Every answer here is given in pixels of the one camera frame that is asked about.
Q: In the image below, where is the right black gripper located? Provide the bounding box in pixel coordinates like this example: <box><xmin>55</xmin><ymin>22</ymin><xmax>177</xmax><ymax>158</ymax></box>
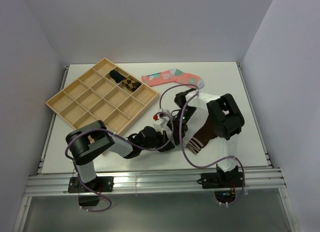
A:
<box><xmin>167</xmin><ymin>106</ymin><xmax>198</xmax><ymax>146</ymax></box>

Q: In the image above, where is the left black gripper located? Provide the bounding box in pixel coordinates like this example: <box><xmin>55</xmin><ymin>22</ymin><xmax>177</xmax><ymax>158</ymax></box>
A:
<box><xmin>140</xmin><ymin>130</ymin><xmax>174</xmax><ymax>153</ymax></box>

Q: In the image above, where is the brown striped sock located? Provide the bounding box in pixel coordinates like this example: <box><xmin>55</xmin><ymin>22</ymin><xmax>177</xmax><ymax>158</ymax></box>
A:
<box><xmin>186</xmin><ymin>116</ymin><xmax>217</xmax><ymax>155</ymax></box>

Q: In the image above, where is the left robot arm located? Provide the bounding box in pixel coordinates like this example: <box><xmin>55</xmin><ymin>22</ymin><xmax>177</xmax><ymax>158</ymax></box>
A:
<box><xmin>65</xmin><ymin>120</ymin><xmax>175</xmax><ymax>192</ymax></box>

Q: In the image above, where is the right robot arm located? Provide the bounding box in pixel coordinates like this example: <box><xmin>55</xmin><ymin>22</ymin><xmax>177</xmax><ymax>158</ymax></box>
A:
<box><xmin>170</xmin><ymin>89</ymin><xmax>245</xmax><ymax>187</ymax></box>

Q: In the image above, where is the pink patterned sock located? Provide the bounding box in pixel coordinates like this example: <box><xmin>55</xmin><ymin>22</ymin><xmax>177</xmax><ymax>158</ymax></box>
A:
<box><xmin>141</xmin><ymin>68</ymin><xmax>205</xmax><ymax>89</ymax></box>

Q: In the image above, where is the brown argyle rolled sock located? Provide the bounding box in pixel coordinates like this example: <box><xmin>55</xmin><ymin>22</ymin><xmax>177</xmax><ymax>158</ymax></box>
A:
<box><xmin>122</xmin><ymin>77</ymin><xmax>141</xmax><ymax>92</ymax></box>

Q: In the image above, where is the wooden compartment tray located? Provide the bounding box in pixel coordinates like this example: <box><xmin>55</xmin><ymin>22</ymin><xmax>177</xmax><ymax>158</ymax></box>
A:
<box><xmin>46</xmin><ymin>58</ymin><xmax>159</xmax><ymax>136</ymax></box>

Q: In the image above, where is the dark blue rolled sock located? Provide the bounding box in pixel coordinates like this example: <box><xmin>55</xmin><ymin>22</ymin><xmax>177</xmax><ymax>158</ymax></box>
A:
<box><xmin>109</xmin><ymin>69</ymin><xmax>126</xmax><ymax>84</ymax></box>

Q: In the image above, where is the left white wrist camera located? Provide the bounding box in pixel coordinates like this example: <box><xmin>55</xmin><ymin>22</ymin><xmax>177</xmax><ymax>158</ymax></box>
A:
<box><xmin>153</xmin><ymin>110</ymin><xmax>172</xmax><ymax>137</ymax></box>

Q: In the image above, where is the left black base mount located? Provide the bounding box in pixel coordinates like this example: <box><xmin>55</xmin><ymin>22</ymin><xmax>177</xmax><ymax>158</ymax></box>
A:
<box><xmin>67</xmin><ymin>176</ymin><xmax>114</xmax><ymax>207</ymax></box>

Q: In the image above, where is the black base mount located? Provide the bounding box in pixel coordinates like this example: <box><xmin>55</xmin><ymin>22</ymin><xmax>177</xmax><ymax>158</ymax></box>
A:
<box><xmin>67</xmin><ymin>176</ymin><xmax>114</xmax><ymax>207</ymax></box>
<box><xmin>196</xmin><ymin>166</ymin><xmax>245</xmax><ymax>206</ymax></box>

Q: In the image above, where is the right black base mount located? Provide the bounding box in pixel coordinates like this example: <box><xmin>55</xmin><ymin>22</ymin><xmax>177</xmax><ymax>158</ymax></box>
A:
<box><xmin>196</xmin><ymin>166</ymin><xmax>245</xmax><ymax>206</ymax></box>

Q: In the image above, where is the aluminium frame rail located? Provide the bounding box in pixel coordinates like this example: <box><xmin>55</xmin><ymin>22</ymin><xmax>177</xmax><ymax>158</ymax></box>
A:
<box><xmin>23</xmin><ymin>167</ymin><xmax>286</xmax><ymax>197</ymax></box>

